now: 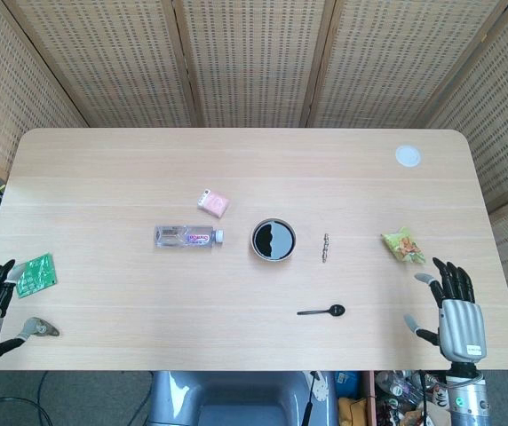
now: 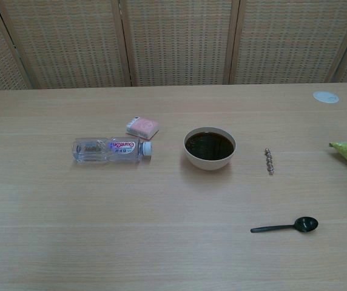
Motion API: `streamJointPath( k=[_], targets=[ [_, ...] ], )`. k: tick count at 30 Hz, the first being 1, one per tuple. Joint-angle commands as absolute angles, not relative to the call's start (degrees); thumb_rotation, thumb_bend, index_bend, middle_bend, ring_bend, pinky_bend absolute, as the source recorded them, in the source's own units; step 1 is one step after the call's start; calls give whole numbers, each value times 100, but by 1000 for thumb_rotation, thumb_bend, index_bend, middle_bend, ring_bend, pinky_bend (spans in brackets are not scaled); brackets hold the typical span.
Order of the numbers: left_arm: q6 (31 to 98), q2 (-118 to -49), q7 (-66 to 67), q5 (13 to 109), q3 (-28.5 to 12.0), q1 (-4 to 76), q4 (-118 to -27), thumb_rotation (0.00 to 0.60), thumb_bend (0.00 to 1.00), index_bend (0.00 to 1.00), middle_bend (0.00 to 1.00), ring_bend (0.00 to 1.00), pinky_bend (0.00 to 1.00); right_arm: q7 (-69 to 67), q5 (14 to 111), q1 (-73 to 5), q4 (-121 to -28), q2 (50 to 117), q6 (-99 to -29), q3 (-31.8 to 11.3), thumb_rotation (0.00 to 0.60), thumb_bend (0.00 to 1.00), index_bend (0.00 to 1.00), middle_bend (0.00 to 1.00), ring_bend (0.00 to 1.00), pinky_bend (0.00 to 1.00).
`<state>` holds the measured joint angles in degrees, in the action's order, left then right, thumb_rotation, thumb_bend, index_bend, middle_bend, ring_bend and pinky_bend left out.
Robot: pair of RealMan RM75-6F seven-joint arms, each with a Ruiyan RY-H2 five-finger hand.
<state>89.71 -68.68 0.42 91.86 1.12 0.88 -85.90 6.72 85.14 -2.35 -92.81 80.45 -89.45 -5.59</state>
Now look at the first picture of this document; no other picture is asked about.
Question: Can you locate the black floor cable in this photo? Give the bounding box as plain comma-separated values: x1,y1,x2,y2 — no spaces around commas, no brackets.
0,371,56,426

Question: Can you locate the yellow cloth bag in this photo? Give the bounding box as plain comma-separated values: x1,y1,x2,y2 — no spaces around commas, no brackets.
337,397,371,426

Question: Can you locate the white perforated plate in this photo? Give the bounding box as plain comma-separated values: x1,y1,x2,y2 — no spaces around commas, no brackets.
310,371,329,404

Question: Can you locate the blue package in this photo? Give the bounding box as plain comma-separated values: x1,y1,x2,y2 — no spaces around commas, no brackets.
334,370,362,399

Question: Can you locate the crate of assorted clutter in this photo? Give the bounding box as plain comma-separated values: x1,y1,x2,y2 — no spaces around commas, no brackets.
362,370,453,426

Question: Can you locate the green circuit board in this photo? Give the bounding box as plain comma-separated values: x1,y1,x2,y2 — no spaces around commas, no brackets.
15,252,59,299

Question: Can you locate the olive brown metal fitting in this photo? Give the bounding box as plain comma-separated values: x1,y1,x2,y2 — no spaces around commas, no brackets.
25,317,60,337

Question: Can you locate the white round grommet cap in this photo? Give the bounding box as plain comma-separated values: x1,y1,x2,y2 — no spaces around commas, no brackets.
394,145,424,168

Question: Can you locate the black plastic spoon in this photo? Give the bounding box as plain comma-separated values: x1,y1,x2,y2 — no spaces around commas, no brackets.
297,303,347,318

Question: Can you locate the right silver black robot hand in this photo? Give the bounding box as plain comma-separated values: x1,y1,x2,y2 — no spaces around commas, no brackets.
403,256,488,366

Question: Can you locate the pink tissue pack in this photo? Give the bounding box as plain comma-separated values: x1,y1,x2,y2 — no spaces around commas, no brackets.
196,188,232,219

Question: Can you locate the green snack packet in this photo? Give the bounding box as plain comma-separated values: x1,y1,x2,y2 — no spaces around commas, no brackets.
380,226,427,266

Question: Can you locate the grey robot torso base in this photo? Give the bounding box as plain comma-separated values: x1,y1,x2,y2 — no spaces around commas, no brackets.
149,370,339,426

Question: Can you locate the clear plastic water bottle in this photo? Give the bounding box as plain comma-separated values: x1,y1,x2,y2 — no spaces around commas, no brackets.
154,225,226,249

